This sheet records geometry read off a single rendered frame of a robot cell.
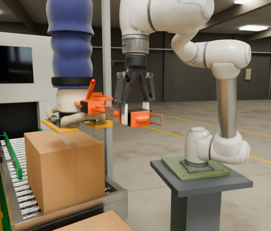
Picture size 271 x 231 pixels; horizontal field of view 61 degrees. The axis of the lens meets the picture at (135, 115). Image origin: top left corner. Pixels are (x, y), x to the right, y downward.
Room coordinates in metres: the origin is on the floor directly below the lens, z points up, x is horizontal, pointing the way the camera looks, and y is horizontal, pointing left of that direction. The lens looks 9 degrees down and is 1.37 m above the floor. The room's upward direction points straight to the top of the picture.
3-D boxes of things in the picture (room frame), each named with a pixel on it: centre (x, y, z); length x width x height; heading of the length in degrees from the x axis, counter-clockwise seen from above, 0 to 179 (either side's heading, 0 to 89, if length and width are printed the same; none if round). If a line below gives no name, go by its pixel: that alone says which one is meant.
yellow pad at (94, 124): (1.33, 0.26, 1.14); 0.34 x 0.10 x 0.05; 35
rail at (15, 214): (2.11, 1.27, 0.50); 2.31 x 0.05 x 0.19; 33
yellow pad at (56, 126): (1.22, 0.42, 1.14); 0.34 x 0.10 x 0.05; 35
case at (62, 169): (1.61, 0.54, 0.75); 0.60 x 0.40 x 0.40; 34
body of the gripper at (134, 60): (0.79, 0.00, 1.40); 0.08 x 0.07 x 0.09; 124
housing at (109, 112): (0.89, 0.08, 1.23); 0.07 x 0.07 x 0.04; 35
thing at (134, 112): (0.78, 0.01, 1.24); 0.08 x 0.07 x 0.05; 35
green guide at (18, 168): (2.44, 1.42, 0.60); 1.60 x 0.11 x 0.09; 33
